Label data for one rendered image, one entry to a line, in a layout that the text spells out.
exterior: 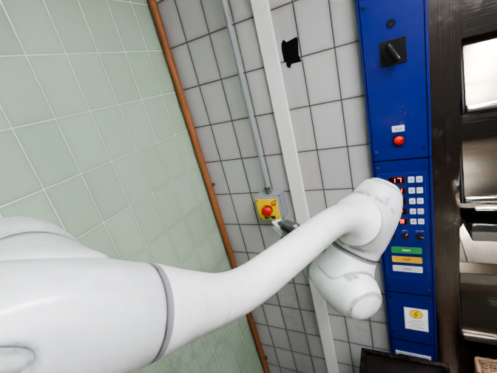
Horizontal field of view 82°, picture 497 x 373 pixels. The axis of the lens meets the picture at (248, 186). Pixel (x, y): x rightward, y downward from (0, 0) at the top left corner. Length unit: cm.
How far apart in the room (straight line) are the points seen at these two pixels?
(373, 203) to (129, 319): 47
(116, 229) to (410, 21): 97
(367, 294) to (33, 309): 53
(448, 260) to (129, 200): 105
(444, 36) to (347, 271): 63
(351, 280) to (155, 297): 43
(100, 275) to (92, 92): 74
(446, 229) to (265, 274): 79
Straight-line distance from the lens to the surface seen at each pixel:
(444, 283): 123
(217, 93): 112
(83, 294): 27
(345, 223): 52
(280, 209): 108
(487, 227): 95
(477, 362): 140
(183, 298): 32
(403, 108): 93
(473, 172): 103
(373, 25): 92
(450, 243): 114
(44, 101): 89
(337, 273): 64
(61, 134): 89
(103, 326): 27
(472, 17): 96
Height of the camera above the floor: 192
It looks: 19 degrees down
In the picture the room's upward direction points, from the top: 15 degrees counter-clockwise
